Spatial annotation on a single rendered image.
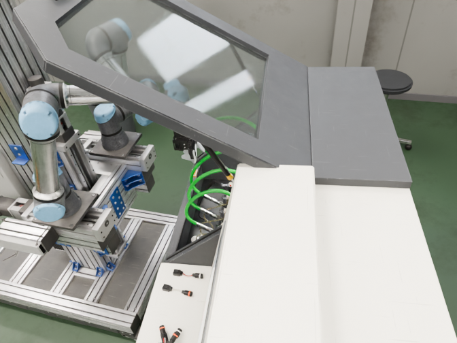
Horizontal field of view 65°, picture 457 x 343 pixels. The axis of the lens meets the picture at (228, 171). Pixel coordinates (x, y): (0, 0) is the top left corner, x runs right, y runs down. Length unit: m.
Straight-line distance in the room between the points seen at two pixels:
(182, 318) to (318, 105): 0.94
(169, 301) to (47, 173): 0.67
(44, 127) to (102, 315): 1.38
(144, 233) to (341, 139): 1.81
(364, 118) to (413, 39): 2.87
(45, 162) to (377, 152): 1.15
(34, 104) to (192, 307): 0.90
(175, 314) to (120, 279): 1.15
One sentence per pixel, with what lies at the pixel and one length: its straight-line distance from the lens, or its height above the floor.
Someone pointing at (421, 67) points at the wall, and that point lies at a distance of 4.34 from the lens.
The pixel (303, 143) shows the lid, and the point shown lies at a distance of 1.21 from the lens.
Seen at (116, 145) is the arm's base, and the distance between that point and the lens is 2.08.
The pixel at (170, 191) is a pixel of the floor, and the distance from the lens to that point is 3.25.
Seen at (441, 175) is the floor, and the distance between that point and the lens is 3.60.
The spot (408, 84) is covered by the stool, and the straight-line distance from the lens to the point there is 3.37.
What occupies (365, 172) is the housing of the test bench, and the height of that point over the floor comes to 1.50.
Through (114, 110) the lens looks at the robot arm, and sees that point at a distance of 2.02.
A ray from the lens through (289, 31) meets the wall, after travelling 4.15.
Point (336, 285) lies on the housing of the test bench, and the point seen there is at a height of 1.47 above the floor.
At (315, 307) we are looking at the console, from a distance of 0.80.
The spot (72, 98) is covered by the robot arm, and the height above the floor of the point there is 1.59.
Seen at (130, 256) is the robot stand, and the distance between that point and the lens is 2.63.
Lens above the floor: 2.26
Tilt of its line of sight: 43 degrees down
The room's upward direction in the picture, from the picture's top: 6 degrees counter-clockwise
